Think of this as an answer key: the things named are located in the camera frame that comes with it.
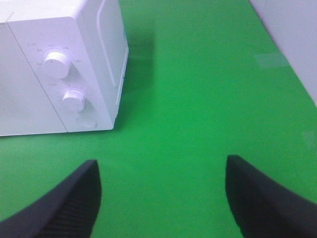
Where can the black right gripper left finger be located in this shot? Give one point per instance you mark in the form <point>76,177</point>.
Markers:
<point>69,210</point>

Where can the white timer knob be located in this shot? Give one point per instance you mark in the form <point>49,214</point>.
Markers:
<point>74,101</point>

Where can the green table cloth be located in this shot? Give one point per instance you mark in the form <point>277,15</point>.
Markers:
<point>193,94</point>

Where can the white microwave door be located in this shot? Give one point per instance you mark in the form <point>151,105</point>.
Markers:
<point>24,106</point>

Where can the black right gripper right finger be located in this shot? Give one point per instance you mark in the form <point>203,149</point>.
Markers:
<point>262,208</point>

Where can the white power knob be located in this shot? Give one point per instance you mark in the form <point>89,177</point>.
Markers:
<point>57,65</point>

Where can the round door release button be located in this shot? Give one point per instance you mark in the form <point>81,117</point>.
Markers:
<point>87,121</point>

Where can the white microwave oven body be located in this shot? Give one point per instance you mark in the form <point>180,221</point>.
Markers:
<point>91,34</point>

